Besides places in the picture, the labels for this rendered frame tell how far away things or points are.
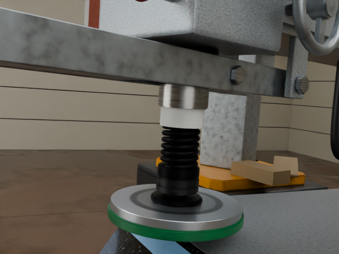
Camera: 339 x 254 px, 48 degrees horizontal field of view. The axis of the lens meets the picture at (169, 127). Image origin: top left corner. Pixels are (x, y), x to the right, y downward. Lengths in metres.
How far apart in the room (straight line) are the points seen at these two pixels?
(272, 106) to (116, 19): 7.77
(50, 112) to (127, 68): 6.14
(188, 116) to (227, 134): 1.02
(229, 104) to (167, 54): 1.10
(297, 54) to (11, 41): 0.48
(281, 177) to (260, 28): 0.91
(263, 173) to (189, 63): 0.93
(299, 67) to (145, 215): 0.38
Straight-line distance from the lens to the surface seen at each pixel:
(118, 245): 0.76
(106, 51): 0.45
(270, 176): 1.40
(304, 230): 0.76
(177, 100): 0.58
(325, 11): 0.62
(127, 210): 0.57
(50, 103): 6.58
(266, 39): 0.59
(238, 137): 1.58
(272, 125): 8.34
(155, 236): 0.54
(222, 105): 1.60
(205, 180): 1.43
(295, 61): 0.71
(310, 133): 8.19
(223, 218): 0.57
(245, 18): 0.55
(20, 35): 0.41
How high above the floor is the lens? 1.08
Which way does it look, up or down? 5 degrees down
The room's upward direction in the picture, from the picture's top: 4 degrees clockwise
